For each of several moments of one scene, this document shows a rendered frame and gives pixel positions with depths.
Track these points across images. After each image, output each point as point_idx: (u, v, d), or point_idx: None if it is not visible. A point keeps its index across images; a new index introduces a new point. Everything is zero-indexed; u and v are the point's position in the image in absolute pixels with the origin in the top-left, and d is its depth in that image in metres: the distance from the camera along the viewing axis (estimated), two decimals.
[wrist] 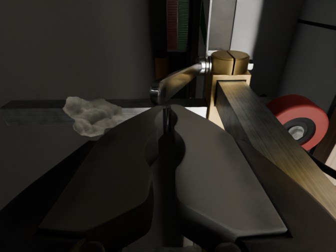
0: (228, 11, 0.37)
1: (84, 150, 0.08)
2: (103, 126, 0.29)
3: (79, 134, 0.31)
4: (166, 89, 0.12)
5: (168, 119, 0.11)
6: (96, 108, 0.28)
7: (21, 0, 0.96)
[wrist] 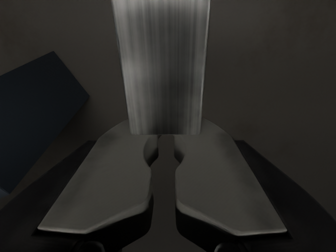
0: None
1: (84, 150, 0.08)
2: None
3: None
4: None
5: None
6: None
7: None
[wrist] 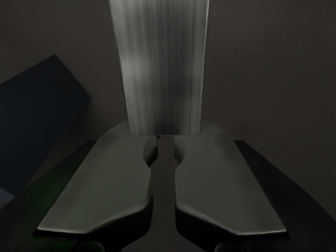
0: None
1: (84, 151, 0.08)
2: None
3: None
4: None
5: None
6: None
7: None
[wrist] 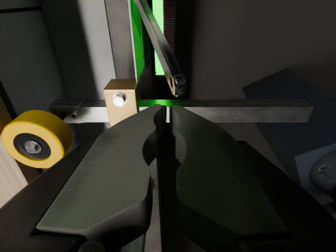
0: (114, 24, 0.37)
1: (82, 149, 0.08)
2: None
3: None
4: (169, 78, 0.11)
5: (170, 120, 0.11)
6: None
7: (322, 11, 0.96)
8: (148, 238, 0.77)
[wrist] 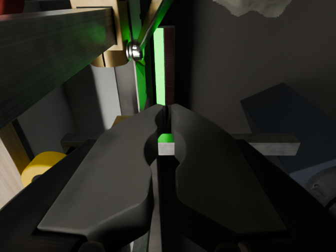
0: None
1: (84, 149, 0.08)
2: None
3: None
4: None
5: (168, 119, 0.11)
6: (244, 4, 0.20)
7: (316, 29, 1.00)
8: (150, 251, 0.79)
